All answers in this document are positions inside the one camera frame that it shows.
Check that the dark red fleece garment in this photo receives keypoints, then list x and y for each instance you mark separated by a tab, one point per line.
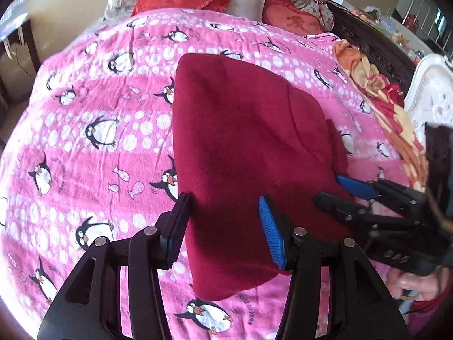
241	131

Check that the right red heart pillow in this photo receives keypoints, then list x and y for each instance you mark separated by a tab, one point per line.
283	14

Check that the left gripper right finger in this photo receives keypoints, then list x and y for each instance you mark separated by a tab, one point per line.
360	305

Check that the dark wooden headboard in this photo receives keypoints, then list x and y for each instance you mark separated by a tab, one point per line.
390	60

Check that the dark wooden desk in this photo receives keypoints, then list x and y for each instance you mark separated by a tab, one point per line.
16	30

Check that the orange floral blanket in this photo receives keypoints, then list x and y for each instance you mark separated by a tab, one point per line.
386	101

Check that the pink penguin blanket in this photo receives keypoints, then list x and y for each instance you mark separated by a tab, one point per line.
92	155

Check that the person's right hand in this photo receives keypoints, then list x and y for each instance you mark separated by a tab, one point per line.
428	287

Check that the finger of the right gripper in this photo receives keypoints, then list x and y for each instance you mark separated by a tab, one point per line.
357	188
339	208

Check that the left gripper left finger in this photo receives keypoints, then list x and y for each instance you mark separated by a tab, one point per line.
87	306

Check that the white lace chair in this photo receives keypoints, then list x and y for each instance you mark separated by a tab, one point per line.
429	99

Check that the white square pillow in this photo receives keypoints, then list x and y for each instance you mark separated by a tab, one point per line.
251	9

